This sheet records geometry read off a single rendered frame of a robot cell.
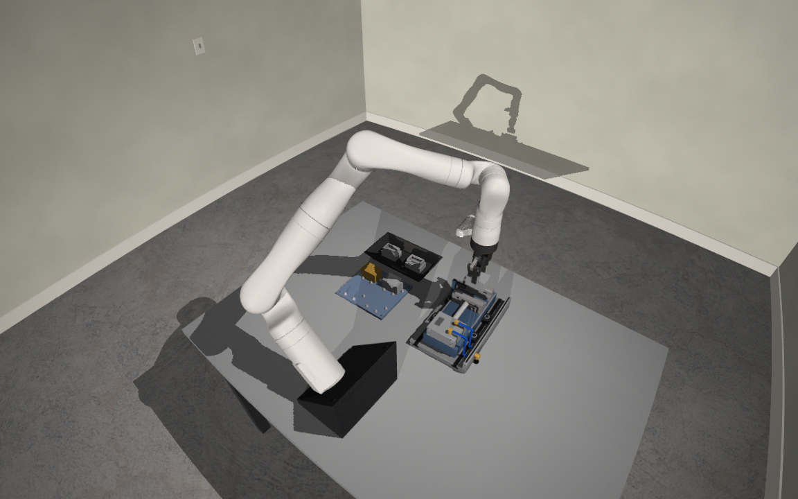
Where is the yellow rectangular block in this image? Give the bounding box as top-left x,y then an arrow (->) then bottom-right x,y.
361,262 -> 382,283

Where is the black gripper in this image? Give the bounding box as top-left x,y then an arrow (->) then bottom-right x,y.
468,237 -> 498,285

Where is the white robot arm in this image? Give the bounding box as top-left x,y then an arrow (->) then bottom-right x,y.
240,130 -> 510,394

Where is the white rectangular part with pocket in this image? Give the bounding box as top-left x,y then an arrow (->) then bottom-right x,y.
405,254 -> 426,274

